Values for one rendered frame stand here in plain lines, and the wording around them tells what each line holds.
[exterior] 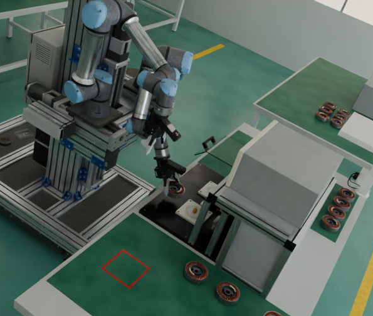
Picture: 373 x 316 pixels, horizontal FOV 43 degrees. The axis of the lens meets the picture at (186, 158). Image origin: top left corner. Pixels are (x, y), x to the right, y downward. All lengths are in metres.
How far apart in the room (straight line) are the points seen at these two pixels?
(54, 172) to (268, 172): 1.64
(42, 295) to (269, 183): 1.06
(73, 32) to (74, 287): 1.39
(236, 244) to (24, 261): 1.46
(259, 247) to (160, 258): 0.47
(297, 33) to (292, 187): 5.08
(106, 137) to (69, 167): 0.65
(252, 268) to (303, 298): 0.32
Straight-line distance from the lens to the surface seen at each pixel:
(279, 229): 2.13
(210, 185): 2.77
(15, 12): 4.52
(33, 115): 2.71
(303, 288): 2.49
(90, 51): 2.32
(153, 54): 2.24
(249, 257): 2.25
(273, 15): 7.13
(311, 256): 2.69
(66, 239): 3.01
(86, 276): 2.15
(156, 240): 2.37
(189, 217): 2.51
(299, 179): 2.12
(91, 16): 2.23
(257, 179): 2.15
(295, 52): 7.10
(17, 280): 3.08
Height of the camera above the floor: 2.39
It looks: 33 degrees down
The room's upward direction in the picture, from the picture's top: 18 degrees clockwise
